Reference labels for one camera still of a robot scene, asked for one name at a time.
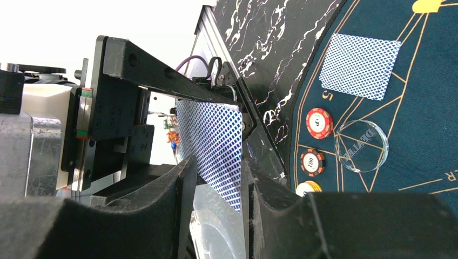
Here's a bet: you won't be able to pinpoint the red chips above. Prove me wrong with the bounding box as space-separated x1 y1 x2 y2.
306 107 334 140

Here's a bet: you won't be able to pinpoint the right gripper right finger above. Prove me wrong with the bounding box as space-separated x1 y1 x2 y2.
241 159 457 258

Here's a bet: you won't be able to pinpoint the dealt card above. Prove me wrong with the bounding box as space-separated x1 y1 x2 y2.
319 33 401 101

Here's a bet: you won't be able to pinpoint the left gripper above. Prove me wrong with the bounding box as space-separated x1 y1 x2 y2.
61 36 239 191

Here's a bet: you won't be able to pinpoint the blue playing card deck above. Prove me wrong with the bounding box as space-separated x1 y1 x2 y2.
176 100 243 212

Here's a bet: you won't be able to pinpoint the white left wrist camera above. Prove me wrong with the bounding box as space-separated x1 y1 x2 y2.
1 84 72 197

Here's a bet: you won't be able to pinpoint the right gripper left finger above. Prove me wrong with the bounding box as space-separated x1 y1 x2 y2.
1 156 197 258

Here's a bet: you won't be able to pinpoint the round blue poker mat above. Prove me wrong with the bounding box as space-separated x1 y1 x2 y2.
289 1 457 211

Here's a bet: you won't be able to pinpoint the yellow chips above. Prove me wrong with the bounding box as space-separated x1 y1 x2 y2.
295 180 322 197

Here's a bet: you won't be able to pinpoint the brown chips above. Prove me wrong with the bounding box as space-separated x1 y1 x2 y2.
300 148 325 177

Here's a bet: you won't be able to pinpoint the clear dealer button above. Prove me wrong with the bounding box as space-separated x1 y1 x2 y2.
334 119 389 173

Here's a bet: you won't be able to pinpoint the aluminium frame rail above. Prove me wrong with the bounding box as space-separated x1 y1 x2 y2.
184 5 239 100

